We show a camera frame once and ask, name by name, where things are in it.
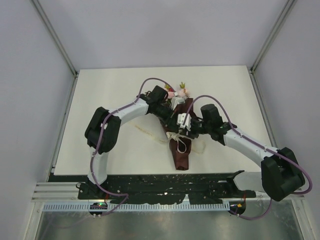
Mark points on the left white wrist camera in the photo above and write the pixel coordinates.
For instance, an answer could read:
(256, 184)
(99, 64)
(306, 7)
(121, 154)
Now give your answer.
(178, 98)

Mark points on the cream ribbon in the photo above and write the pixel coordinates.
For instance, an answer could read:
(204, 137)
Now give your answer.
(198, 148)

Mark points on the aluminium frame rail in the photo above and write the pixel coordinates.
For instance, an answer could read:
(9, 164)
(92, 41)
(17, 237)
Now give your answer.
(60, 190)

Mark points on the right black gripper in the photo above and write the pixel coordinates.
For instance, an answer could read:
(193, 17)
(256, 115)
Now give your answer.
(191, 133)

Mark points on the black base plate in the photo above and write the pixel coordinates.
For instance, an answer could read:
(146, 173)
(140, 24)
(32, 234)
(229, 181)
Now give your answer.
(163, 189)

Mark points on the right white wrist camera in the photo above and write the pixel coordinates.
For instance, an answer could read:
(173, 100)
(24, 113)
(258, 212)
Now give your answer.
(184, 121)

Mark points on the red wrapping paper sheet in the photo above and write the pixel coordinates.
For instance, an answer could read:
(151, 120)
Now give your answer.
(181, 161)

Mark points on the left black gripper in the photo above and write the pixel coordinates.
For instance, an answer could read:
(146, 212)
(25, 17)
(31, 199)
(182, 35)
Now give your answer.
(170, 122)

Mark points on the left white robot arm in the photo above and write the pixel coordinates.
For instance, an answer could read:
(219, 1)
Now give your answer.
(104, 127)

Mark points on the aluminium corner post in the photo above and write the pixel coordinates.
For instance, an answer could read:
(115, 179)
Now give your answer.
(276, 28)
(50, 28)

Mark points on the left aluminium corner post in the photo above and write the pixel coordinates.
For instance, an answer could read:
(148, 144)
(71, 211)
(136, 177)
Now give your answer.
(50, 28)

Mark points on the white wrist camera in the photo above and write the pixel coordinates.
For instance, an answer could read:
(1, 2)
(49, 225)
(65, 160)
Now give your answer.
(178, 98)
(184, 121)

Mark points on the white slotted cable duct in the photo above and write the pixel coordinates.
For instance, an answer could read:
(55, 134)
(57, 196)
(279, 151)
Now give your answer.
(100, 206)

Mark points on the right aluminium corner post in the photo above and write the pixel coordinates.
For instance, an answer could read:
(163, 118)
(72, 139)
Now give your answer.
(276, 28)

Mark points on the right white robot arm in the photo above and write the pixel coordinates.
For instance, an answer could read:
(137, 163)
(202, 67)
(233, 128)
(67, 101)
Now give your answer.
(279, 175)

